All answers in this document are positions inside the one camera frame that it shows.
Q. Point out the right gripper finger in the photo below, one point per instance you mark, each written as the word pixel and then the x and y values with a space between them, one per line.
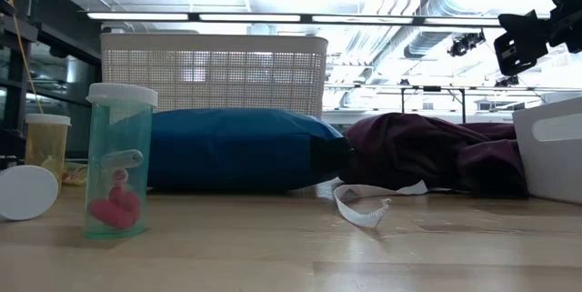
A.
pixel 518 46

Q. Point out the teal pill bottle white cap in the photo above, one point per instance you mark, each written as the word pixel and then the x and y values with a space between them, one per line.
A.
pixel 119 137

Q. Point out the clear bag with candies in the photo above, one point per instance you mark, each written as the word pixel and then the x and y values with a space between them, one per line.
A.
pixel 76 174

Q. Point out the amber yellow pill bottle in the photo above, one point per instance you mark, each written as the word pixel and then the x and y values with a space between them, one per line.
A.
pixel 45 146

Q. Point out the black ceiling spotlight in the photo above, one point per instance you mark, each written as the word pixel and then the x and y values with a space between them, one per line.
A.
pixel 464 44
pixel 507 81

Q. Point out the small white plastic bin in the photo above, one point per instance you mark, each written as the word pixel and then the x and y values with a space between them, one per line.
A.
pixel 550 169

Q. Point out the long ceiling light bar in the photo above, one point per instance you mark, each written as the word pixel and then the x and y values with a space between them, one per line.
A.
pixel 254 17

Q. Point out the blue first aid pouch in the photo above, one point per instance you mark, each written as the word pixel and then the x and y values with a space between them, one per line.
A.
pixel 236 151

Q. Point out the white perforated plastic basket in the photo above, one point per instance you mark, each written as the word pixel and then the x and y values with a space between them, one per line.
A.
pixel 213 78

